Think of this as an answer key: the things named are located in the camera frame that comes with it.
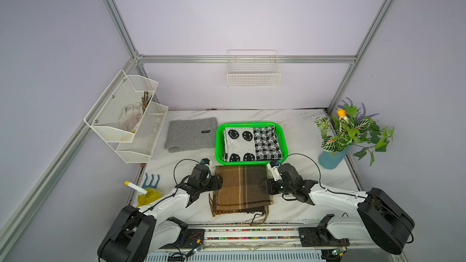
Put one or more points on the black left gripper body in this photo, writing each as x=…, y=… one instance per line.
x=212, y=183

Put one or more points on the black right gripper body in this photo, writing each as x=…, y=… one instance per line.
x=279, y=185

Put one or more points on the brown plaid scarf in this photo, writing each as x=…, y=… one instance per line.
x=242, y=191

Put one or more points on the smiley face scarf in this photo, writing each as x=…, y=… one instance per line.
x=250, y=144

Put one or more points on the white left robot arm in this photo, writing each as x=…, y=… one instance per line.
x=138, y=231

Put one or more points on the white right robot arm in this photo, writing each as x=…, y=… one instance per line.
x=370, y=216

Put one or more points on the grey folded scarf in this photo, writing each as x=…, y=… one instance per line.
x=184, y=135

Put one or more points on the green plastic basket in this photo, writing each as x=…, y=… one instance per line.
x=220, y=141

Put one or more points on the yellow spray bottle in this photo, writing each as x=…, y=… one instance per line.
x=146, y=196

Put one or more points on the blue plastic rake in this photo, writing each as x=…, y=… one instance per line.
x=151, y=181

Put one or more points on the artificial plant in blue vase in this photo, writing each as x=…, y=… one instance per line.
x=351, y=126

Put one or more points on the white glove in shelf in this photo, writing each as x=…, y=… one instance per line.
x=130, y=117

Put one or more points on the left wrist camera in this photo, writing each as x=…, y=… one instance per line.
x=205, y=162

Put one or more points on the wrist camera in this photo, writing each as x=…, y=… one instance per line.
x=273, y=167
x=205, y=162

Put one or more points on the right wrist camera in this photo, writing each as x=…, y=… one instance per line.
x=273, y=167

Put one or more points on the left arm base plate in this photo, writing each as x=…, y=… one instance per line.
x=189, y=239

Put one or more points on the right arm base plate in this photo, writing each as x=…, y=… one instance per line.
x=314, y=237

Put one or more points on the white wire wall shelf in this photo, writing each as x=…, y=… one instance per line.
x=103, y=119

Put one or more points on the small white wire basket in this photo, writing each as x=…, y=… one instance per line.
x=253, y=68

